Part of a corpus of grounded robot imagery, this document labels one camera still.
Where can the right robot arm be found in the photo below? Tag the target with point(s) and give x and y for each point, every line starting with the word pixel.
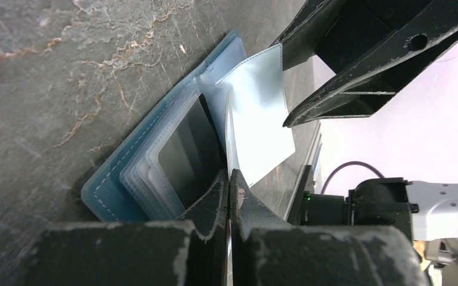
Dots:
pixel 437 217

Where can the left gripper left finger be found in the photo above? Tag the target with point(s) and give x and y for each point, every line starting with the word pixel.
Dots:
pixel 191 250

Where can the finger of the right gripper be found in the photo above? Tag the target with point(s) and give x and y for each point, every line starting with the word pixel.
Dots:
pixel 304 33
pixel 375 49

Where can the teal card holder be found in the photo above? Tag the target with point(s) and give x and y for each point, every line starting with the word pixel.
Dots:
pixel 227 114

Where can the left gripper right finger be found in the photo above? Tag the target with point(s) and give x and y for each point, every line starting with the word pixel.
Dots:
pixel 364 239

